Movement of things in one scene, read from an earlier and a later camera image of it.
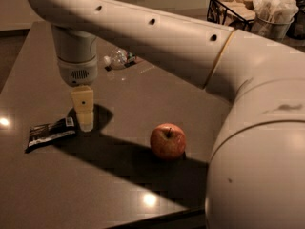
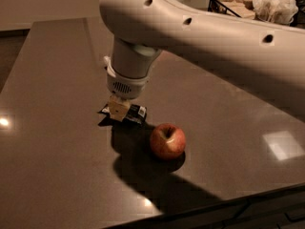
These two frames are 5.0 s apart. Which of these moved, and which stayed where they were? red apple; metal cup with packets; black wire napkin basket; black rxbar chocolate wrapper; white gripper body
Moved: white gripper body; black rxbar chocolate wrapper
Stayed: red apple; black wire napkin basket; metal cup with packets
